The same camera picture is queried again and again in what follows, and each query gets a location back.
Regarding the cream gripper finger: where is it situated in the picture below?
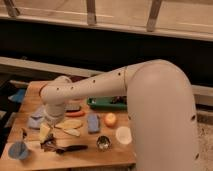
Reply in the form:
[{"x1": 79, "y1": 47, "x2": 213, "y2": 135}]
[{"x1": 39, "y1": 123, "x2": 51, "y2": 143}]

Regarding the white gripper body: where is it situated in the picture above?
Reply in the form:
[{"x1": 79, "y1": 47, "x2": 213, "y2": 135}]
[{"x1": 44, "y1": 105, "x2": 65, "y2": 125}]

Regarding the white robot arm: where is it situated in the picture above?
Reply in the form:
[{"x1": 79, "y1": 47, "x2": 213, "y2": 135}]
[{"x1": 40, "y1": 60, "x2": 202, "y2": 171}]

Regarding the light blue cloth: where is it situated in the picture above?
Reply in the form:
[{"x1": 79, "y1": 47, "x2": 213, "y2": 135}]
[{"x1": 27, "y1": 117, "x2": 43, "y2": 130}]

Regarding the blue grey cloth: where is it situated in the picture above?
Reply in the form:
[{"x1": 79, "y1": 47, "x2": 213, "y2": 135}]
[{"x1": 32, "y1": 106, "x2": 44, "y2": 118}]

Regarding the grey blue sponge block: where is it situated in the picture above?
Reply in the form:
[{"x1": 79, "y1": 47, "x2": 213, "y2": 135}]
[{"x1": 65, "y1": 104, "x2": 81, "y2": 112}]

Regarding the yellow banana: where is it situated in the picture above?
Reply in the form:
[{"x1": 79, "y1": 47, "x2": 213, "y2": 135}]
[{"x1": 55, "y1": 119, "x2": 83, "y2": 129}]

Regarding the pale banana peel piece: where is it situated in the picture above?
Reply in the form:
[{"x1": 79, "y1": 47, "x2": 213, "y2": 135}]
[{"x1": 63, "y1": 129, "x2": 80, "y2": 137}]

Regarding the blue cup with utensil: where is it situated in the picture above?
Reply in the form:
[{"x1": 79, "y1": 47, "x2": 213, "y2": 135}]
[{"x1": 7, "y1": 128, "x2": 32, "y2": 161}]

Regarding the blue cloth off table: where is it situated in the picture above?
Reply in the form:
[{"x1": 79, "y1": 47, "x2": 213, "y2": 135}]
[{"x1": 8, "y1": 89, "x2": 26, "y2": 103}]

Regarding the blue sponge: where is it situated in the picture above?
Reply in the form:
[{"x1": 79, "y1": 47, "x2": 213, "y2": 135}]
[{"x1": 87, "y1": 114, "x2": 100, "y2": 133}]

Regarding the green plastic tray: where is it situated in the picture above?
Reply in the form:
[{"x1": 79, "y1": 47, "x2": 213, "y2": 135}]
[{"x1": 87, "y1": 97, "x2": 127, "y2": 110}]

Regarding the wooden cutting board table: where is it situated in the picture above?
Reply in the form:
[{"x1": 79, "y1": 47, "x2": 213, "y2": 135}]
[{"x1": 0, "y1": 81, "x2": 136, "y2": 171}]

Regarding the orange peach fruit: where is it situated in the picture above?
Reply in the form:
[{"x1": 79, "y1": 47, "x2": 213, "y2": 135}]
[{"x1": 104, "y1": 113, "x2": 117, "y2": 127}]

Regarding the shiny metal cup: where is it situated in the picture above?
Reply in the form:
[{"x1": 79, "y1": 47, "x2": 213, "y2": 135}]
[{"x1": 96, "y1": 135, "x2": 111, "y2": 151}]

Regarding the dark red grapes bunch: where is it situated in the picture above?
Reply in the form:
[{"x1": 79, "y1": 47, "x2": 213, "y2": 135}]
[{"x1": 112, "y1": 96, "x2": 127, "y2": 104}]

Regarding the white plastic cup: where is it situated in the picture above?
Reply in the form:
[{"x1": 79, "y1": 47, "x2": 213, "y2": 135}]
[{"x1": 115, "y1": 126, "x2": 132, "y2": 145}]

